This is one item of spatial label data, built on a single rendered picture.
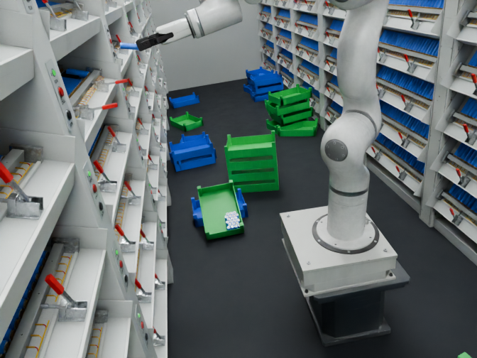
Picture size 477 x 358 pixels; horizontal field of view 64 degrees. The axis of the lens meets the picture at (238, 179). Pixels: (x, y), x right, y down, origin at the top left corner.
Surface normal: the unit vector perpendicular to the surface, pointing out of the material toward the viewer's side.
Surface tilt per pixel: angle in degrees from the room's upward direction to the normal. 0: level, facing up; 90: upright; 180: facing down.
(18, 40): 90
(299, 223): 4
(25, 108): 90
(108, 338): 19
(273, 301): 0
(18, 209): 90
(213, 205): 26
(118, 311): 90
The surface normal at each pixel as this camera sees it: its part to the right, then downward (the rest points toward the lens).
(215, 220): -0.04, -0.59
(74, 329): 0.20, -0.89
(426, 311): -0.12, -0.88
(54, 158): 0.17, 0.44
